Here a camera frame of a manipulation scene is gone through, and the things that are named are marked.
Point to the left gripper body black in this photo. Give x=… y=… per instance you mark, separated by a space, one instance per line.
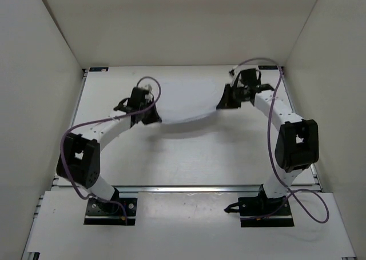
x=147 y=112

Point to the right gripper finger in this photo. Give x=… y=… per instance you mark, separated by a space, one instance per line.
x=227 y=94
x=229 y=105

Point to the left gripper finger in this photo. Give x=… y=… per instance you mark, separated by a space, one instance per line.
x=148 y=119
x=154 y=116

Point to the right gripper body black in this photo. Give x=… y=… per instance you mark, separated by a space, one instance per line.
x=241 y=97

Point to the white skirt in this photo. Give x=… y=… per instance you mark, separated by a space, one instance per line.
x=190 y=100

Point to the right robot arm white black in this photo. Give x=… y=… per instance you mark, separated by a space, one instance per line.
x=297 y=144

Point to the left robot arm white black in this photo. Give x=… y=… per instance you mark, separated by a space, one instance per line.
x=79 y=160

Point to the right blue label sticker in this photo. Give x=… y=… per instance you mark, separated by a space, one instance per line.
x=267 y=67

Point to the blue label sticker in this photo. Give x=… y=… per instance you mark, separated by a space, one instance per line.
x=98 y=69
x=267 y=67

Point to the left blue label sticker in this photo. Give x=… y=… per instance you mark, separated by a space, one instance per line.
x=98 y=69

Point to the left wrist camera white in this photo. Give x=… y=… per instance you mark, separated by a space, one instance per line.
x=148 y=86

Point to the aluminium rail front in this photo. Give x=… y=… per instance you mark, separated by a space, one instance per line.
x=189 y=189

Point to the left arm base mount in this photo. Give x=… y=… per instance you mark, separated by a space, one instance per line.
x=111 y=214

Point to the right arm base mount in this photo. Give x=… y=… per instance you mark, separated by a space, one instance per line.
x=261 y=211

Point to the aluminium frame right edge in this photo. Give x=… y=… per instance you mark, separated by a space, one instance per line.
x=295 y=104

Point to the aluminium frame edge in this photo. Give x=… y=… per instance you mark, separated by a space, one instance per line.
x=35 y=255
x=295 y=104

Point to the aluminium frame left edge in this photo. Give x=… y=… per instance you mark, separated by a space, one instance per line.
x=35 y=255

